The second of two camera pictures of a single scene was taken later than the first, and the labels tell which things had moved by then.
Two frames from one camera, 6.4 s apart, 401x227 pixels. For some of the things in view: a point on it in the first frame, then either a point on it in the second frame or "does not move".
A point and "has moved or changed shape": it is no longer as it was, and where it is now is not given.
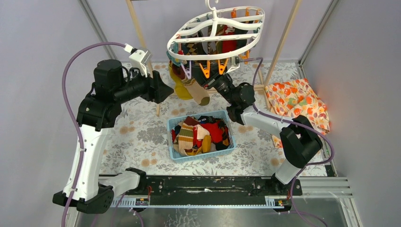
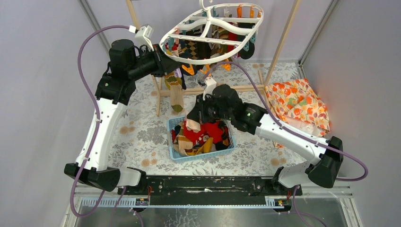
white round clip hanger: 221,36 has moved or changed shape
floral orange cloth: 296,98 does not move
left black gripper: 153,88 -> 163,61
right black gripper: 215,76 -> 198,112
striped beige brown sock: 196,91 -> 174,84
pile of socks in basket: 200,134 does not move
